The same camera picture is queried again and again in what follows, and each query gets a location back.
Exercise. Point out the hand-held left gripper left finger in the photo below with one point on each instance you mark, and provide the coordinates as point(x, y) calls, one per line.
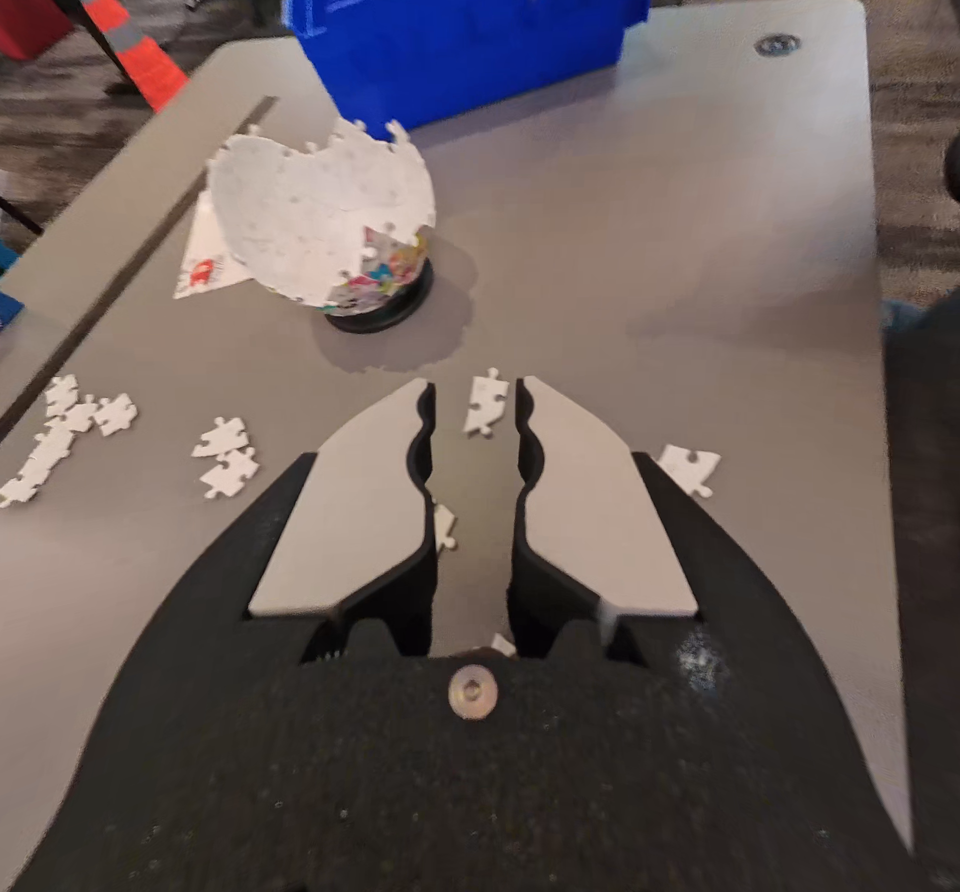
point(345, 525)

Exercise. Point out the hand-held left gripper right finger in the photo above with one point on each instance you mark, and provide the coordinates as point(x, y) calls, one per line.
point(600, 525)

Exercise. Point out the single white puzzle piece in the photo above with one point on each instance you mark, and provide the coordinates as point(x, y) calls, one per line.
point(229, 474)
point(482, 405)
point(221, 440)
point(444, 526)
point(686, 466)
point(504, 644)

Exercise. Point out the black ball stand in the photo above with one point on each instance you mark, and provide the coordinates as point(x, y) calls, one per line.
point(375, 322)

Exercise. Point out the partly built puzzle ball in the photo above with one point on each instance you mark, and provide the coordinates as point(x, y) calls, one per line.
point(300, 210)

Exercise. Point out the puzzle instruction sheet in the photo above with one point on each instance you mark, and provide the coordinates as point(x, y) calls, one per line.
point(202, 262)

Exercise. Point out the cluster of loose puzzle pieces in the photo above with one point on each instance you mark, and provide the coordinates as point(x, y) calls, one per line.
point(52, 450)

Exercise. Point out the person's leg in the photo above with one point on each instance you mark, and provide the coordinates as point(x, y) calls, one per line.
point(926, 532)

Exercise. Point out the blue plastic bin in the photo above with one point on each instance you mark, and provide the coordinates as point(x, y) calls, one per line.
point(450, 45)

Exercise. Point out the round printed sticker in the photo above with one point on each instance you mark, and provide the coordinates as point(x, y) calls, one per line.
point(777, 45)

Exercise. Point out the orange traffic cone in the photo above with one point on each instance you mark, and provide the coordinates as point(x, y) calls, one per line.
point(127, 45)

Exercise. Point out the large red bin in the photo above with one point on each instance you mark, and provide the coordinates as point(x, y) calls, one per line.
point(30, 19)

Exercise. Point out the black stanchion post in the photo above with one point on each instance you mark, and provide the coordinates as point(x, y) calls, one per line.
point(21, 216)

